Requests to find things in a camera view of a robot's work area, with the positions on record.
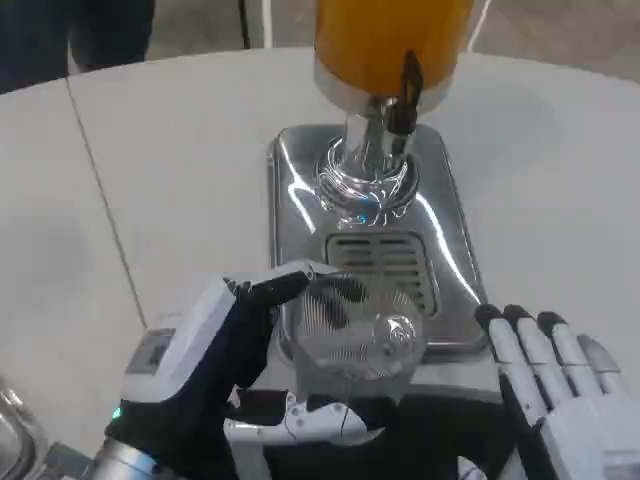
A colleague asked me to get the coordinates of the thin white cable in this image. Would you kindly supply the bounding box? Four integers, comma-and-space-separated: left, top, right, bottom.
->
468, 0, 495, 52

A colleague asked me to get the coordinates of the slotted drip tray grid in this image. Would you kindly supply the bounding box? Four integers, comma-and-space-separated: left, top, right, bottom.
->
324, 231, 437, 316

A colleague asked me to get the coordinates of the person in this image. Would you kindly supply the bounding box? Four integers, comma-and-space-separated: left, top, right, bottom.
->
0, 0, 154, 96

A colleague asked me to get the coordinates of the clear ribbed glass cup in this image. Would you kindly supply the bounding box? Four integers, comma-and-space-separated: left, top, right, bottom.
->
279, 271, 429, 404

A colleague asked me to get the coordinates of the orange juice drink dispenser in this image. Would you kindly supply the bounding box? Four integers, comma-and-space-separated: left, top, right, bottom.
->
311, 0, 477, 211

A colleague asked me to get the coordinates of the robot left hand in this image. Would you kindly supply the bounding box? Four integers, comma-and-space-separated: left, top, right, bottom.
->
103, 259, 387, 480

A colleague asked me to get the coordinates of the shiny steel object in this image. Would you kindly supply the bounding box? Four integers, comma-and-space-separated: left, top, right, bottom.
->
0, 370, 52, 480

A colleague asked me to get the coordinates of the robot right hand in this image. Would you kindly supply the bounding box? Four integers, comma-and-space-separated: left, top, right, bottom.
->
472, 302, 640, 480

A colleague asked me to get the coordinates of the steel drip tray base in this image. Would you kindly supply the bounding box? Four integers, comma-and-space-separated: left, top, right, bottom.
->
267, 123, 490, 362

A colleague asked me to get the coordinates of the black dispenser tap lever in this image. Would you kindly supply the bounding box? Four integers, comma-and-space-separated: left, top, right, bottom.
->
392, 49, 425, 135

